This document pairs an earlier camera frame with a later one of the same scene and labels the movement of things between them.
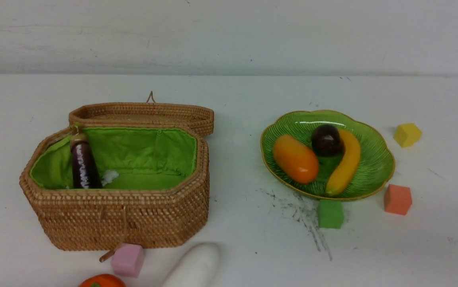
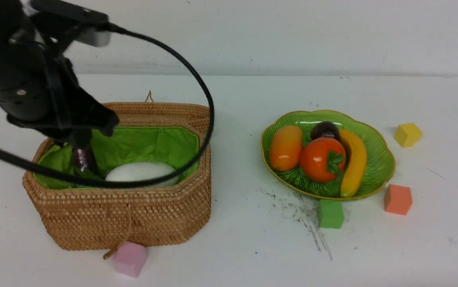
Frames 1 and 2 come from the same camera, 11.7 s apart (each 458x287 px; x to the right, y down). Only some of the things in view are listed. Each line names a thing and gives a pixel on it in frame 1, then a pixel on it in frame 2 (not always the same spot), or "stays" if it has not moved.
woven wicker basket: (153, 162) stays
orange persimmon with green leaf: (102, 280) -> (322, 159)
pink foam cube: (128, 259) stays
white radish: (200, 267) -> (142, 171)
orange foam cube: (397, 199) stays
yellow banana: (349, 164) -> (359, 146)
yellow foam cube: (407, 134) stays
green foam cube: (330, 214) stays
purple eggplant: (85, 173) stays
